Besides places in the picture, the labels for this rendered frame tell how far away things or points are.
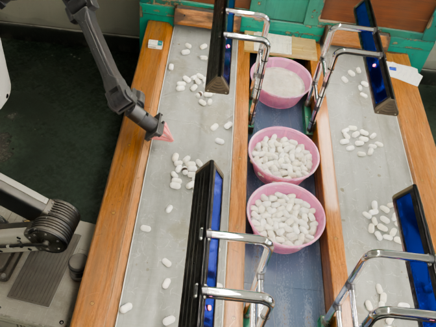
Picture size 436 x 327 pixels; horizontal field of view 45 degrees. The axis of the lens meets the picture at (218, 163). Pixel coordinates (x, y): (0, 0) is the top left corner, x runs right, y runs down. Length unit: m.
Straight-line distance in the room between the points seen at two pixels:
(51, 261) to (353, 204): 1.09
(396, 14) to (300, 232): 1.18
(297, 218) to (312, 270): 0.18
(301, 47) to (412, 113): 0.57
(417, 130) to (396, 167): 0.23
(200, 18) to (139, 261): 1.21
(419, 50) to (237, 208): 1.31
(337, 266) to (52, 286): 0.96
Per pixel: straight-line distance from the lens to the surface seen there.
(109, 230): 1.69
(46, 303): 1.91
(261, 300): 1.20
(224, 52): 1.79
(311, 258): 1.82
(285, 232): 1.80
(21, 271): 1.99
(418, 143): 2.22
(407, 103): 2.38
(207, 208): 1.32
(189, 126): 2.03
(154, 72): 2.22
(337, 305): 1.56
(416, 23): 2.61
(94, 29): 1.91
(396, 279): 1.81
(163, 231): 1.72
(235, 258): 1.66
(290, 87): 2.30
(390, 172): 2.09
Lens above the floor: 2.16
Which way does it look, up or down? 48 degrees down
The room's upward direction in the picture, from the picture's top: 10 degrees clockwise
